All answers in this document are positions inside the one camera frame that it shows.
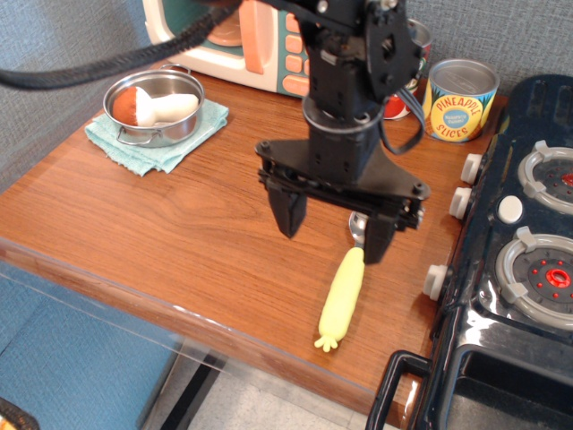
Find small steel pot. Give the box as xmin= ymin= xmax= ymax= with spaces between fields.
xmin=103 ymin=67 xmax=206 ymax=148

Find yellow handled metal spoon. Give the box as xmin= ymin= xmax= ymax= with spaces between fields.
xmin=314 ymin=211 xmax=368 ymax=353

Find grey stove knob middle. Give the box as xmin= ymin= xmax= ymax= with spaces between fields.
xmin=449 ymin=187 xmax=472 ymax=219

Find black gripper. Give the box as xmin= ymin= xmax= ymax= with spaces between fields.
xmin=255 ymin=126 xmax=430 ymax=264

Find black braided cable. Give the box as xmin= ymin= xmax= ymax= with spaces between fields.
xmin=0 ymin=0 xmax=245 ymax=90

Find plush mushroom toy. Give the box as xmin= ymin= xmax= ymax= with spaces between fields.
xmin=111 ymin=87 xmax=200 ymax=127

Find orange object at corner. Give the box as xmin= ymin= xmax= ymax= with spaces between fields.
xmin=0 ymin=398 xmax=40 ymax=430

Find teal toy microwave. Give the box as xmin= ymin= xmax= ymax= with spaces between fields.
xmin=168 ymin=1 xmax=310 ymax=98

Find grey stove knob bottom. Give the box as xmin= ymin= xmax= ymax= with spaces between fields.
xmin=423 ymin=264 xmax=449 ymax=301

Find light blue rag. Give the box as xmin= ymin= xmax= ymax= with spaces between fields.
xmin=84 ymin=99 xmax=229 ymax=177

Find grey stove knob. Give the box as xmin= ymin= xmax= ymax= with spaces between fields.
xmin=460 ymin=153 xmax=483 ymax=185
xmin=449 ymin=187 xmax=472 ymax=219
xmin=423 ymin=264 xmax=449 ymax=301

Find black toy stove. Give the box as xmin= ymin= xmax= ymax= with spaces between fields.
xmin=367 ymin=74 xmax=572 ymax=429

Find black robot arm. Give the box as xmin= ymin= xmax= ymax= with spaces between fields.
xmin=255 ymin=1 xmax=430 ymax=264

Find pineapple slices can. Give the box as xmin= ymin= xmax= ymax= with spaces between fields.
xmin=423 ymin=58 xmax=500 ymax=142

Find grey stove knob top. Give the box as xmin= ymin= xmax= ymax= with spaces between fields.
xmin=460 ymin=153 xmax=483 ymax=185

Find tomato sauce can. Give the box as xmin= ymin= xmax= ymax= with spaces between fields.
xmin=384 ymin=19 xmax=432 ymax=120

